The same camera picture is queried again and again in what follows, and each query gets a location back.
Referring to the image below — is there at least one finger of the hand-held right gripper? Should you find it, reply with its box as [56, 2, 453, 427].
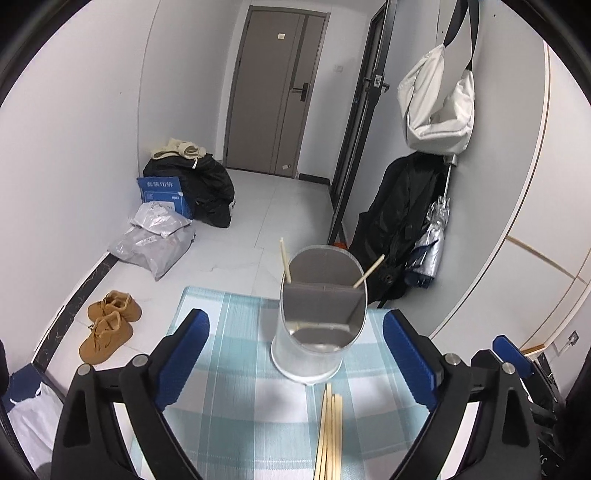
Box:
[492, 334, 536, 372]

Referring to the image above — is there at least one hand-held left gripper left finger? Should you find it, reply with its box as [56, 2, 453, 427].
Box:
[51, 308, 211, 480]

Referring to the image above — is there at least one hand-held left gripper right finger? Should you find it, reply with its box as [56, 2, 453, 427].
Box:
[382, 309, 542, 480]

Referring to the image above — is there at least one metal utensil holder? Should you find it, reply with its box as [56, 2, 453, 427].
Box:
[270, 246, 368, 385]

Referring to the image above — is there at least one white shoulder bag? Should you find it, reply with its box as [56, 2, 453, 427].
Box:
[397, 44, 476, 155]

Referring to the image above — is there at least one teal checkered tablecloth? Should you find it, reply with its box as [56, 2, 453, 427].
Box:
[129, 286, 444, 480]

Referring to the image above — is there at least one brown shoe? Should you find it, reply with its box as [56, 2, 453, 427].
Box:
[78, 311, 134, 365]
[88, 291, 141, 324]

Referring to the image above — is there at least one large grey parcel bag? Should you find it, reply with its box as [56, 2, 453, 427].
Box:
[107, 225, 197, 282]

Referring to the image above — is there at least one silver folding umbrella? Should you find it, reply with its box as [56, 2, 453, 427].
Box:
[404, 154, 459, 289]

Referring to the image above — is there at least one white cabinet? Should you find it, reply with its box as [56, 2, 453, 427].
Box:
[429, 41, 591, 356]

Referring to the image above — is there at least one black hanging coat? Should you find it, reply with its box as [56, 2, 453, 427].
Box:
[348, 152, 451, 308]

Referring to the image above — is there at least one small grey parcel bag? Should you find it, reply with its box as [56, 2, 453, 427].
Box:
[130, 203, 192, 238]

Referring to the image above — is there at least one white plastic bag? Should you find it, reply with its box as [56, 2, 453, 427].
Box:
[9, 383, 63, 467]

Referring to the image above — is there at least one dark blue container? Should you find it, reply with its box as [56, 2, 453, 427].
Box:
[0, 367, 47, 402]

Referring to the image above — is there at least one blue cardboard box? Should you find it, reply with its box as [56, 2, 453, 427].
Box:
[136, 176, 194, 220]

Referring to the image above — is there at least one black clothing pile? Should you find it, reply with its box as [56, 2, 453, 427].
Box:
[143, 152, 236, 228]

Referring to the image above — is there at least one beige garment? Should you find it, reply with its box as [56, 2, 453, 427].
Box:
[152, 137, 207, 160]

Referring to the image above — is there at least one black framed glass door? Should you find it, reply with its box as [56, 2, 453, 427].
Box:
[328, 0, 402, 250]

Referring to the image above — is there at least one grey door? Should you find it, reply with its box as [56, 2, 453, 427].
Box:
[225, 6, 331, 178]

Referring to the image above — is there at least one black bag strap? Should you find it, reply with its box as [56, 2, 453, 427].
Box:
[442, 0, 482, 71]

